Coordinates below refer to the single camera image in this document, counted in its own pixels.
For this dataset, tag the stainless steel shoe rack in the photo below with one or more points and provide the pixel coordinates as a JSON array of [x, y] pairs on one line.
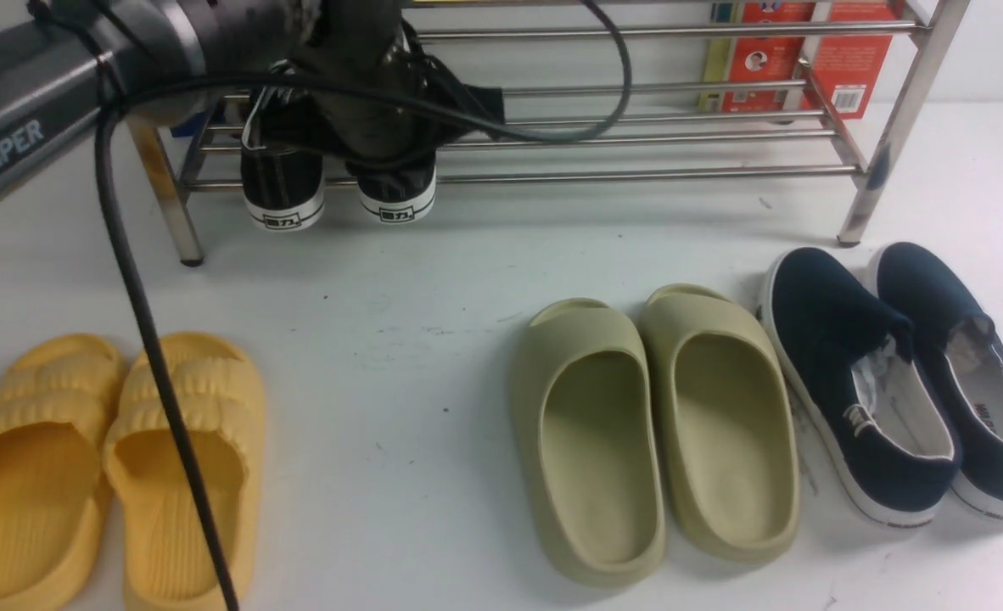
[[822, 121]]

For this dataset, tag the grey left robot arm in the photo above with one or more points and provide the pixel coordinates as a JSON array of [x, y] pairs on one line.
[[59, 69]]

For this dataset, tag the blue cardboard box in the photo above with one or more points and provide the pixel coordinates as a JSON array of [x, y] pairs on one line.
[[187, 128]]

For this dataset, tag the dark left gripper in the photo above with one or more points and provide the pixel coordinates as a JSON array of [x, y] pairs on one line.
[[361, 44]]

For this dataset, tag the left navy slip-on shoe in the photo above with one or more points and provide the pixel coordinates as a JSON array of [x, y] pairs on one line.
[[851, 359]]

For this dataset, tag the right navy slip-on shoe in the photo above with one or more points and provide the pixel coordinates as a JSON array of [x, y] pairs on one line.
[[961, 355]]

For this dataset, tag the yellow slide slipper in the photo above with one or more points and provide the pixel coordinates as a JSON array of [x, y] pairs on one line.
[[224, 408], [57, 402]]

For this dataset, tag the right yellow slide slipper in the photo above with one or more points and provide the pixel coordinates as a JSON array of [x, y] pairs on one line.
[[224, 408]]

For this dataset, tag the navy slip-on shoe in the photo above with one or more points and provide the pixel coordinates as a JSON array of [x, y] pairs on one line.
[[851, 359], [961, 355]]

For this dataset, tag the left yellow slide slipper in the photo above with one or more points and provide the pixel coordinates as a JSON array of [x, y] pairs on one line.
[[57, 402]]

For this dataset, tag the black canvas sneaker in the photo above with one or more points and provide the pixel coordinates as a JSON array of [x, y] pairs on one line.
[[283, 189], [406, 192]]

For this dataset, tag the right beige foam slipper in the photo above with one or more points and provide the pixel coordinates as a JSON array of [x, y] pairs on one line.
[[723, 419]]

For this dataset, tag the beige foam slipper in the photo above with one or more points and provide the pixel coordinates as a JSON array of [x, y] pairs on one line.
[[581, 403], [723, 419]]

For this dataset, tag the left beige foam slipper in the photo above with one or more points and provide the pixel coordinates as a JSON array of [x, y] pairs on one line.
[[581, 403]]

